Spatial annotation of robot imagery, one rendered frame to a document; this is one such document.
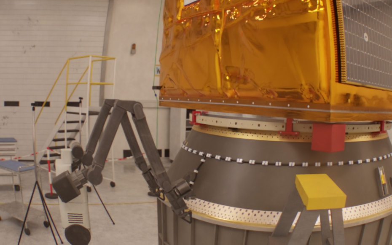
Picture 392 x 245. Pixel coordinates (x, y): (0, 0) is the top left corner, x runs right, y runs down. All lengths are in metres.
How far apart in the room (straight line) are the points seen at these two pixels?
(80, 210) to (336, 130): 1.37
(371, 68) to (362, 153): 0.57
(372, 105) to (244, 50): 0.88
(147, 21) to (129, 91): 2.10
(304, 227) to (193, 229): 1.11
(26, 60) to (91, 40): 2.08
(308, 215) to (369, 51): 1.07
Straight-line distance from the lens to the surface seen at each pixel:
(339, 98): 1.71
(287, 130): 2.01
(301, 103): 1.80
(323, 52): 1.68
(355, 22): 1.86
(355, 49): 1.80
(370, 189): 2.17
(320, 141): 1.75
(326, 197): 1.18
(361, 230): 2.13
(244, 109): 2.17
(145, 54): 10.22
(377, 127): 2.32
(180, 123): 9.73
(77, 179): 1.64
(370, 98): 2.02
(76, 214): 1.85
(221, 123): 2.22
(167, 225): 2.52
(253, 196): 1.99
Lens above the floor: 1.83
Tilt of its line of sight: 2 degrees down
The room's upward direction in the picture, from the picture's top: 2 degrees clockwise
